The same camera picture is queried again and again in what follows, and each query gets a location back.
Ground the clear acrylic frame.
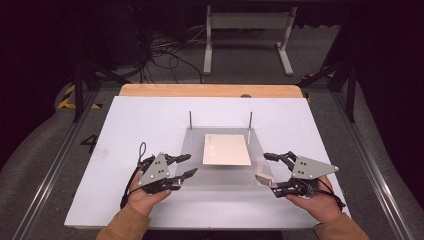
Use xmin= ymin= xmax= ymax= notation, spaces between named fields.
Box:
xmin=173 ymin=110 xmax=278 ymax=192

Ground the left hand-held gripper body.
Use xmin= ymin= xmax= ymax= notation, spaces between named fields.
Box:
xmin=137 ymin=152 xmax=183 ymax=195

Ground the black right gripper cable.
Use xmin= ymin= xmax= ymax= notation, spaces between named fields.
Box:
xmin=314 ymin=179 xmax=348 ymax=212

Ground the person's right hand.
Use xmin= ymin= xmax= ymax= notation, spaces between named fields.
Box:
xmin=285 ymin=176 xmax=343 ymax=225

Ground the black tripod stand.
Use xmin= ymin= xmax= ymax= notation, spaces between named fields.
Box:
xmin=70 ymin=58 xmax=132 ymax=123
xmin=297 ymin=59 xmax=360 ymax=123

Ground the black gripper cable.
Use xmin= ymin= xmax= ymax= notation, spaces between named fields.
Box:
xmin=119 ymin=141 xmax=148 ymax=210
xmin=314 ymin=179 xmax=348 ymax=212

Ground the white board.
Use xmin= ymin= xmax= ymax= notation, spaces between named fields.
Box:
xmin=64 ymin=96 xmax=352 ymax=231

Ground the person's left hand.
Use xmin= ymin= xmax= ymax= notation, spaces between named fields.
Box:
xmin=127 ymin=171 xmax=172 ymax=217

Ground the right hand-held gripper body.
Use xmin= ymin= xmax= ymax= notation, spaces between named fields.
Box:
xmin=282 ymin=150 xmax=340 ymax=200

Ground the cream card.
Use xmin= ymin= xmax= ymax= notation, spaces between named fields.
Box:
xmin=202 ymin=133 xmax=253 ymax=167

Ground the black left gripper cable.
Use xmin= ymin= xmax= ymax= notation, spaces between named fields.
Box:
xmin=119 ymin=141 xmax=148 ymax=210

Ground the white metal stand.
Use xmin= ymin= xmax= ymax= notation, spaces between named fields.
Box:
xmin=202 ymin=4 xmax=298 ymax=77

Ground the yellow black floor tape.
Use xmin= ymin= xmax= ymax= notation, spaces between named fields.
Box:
xmin=57 ymin=83 xmax=103 ymax=110
xmin=301 ymin=67 xmax=335 ymax=81

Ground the wooden table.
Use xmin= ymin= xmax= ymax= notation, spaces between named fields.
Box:
xmin=118 ymin=83 xmax=304 ymax=99

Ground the aluminium rail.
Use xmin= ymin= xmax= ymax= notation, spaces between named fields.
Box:
xmin=11 ymin=89 xmax=102 ymax=240
xmin=332 ymin=90 xmax=415 ymax=240

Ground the tangle of black floor cables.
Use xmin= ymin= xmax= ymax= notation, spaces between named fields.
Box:
xmin=138 ymin=31 xmax=205 ymax=85

